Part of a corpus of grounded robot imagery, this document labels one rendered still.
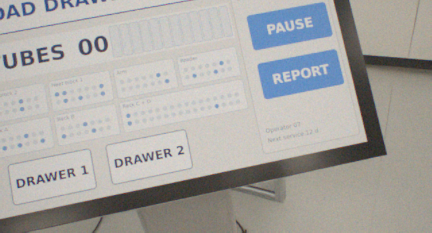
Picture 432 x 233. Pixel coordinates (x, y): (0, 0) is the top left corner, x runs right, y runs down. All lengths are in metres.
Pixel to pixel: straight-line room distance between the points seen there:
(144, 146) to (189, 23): 0.15
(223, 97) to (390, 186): 1.44
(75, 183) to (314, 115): 0.28
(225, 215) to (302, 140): 0.24
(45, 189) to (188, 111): 0.18
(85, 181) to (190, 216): 0.23
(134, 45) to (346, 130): 0.27
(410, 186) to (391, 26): 1.11
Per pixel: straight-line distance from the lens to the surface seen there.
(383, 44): 2.58
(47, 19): 0.47
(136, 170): 0.42
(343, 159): 0.44
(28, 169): 0.45
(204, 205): 0.59
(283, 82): 0.43
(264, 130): 0.42
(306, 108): 0.43
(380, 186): 1.78
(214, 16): 0.44
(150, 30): 0.44
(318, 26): 0.46
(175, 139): 0.41
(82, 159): 0.43
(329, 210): 1.65
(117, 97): 0.43
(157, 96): 0.42
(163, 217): 0.61
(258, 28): 0.44
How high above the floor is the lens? 1.26
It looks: 35 degrees down
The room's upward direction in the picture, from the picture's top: 9 degrees counter-clockwise
